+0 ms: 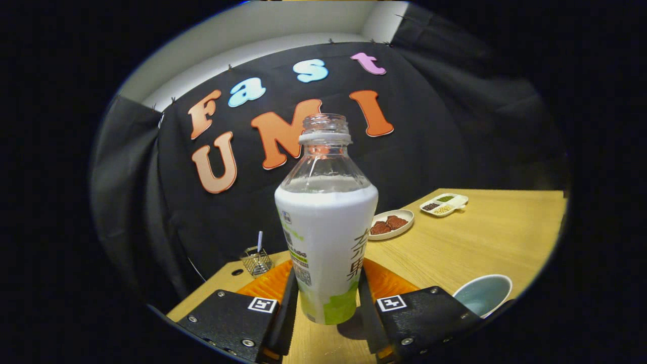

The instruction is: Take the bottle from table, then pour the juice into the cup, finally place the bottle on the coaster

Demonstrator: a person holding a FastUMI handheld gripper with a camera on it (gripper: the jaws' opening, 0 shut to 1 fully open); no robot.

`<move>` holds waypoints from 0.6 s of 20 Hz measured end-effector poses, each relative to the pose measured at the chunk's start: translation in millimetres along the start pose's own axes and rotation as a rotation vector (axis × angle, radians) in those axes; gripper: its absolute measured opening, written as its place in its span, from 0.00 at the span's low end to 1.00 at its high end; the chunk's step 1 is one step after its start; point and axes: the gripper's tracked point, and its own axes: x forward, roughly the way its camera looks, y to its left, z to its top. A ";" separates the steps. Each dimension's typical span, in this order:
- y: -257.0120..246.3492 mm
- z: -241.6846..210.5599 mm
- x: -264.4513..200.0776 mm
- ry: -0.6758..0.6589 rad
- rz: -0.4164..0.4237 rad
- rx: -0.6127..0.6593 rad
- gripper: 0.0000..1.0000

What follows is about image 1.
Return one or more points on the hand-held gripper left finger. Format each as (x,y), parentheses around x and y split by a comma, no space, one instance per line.
(287,323)

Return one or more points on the red meat pieces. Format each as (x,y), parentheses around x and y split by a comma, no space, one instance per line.
(388,225)

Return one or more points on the black backdrop cloth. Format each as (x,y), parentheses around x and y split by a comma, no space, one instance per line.
(429,151)

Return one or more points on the clear juice bottle white label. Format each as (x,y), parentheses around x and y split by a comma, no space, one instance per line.
(326,242)

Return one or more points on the silver spoon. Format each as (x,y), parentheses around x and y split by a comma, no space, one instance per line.
(260,240)

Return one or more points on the white cup blue inside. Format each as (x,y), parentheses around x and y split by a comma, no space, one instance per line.
(482,296)

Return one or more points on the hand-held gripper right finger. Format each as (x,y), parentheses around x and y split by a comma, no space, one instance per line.
(368,328)

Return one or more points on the white divided condiment dish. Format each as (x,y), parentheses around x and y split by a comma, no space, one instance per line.
(445,205)

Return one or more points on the wooden table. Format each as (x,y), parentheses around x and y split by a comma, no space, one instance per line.
(480,242)

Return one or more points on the round white plate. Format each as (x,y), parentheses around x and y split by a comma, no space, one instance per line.
(404,228)

